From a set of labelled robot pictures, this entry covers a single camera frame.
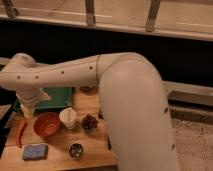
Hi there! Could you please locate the green plastic tray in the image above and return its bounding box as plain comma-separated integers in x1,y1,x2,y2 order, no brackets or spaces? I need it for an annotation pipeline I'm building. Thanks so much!
13,87,74,114

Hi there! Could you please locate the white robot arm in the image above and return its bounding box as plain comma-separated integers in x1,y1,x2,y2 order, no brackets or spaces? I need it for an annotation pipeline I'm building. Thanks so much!
0,52,180,171

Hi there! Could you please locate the white cup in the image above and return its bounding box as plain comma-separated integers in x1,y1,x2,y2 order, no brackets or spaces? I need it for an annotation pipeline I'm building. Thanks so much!
59,107,77,129

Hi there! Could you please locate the black handled knife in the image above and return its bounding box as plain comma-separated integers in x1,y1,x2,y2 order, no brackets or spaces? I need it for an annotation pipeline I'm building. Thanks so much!
107,136,112,150

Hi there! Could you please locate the red bowl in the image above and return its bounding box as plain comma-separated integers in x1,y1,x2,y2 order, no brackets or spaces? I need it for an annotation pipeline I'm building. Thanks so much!
33,112,61,138

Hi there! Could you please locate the red chili pepper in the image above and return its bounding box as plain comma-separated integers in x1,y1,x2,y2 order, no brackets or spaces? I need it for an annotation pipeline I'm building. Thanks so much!
16,120,27,148

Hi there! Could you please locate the dark brown bowl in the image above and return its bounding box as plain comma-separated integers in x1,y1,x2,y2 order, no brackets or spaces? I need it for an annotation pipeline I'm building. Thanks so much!
80,87,95,93

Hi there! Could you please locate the small metal cup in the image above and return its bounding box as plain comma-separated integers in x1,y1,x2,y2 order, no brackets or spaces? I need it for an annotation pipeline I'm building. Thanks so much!
69,143,84,159

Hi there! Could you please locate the blue sponge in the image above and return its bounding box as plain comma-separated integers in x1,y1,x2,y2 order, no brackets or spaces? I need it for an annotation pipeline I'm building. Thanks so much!
22,144,48,161

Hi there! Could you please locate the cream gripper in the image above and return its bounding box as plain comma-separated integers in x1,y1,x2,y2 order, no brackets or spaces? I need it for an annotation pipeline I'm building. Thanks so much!
16,89,51,119

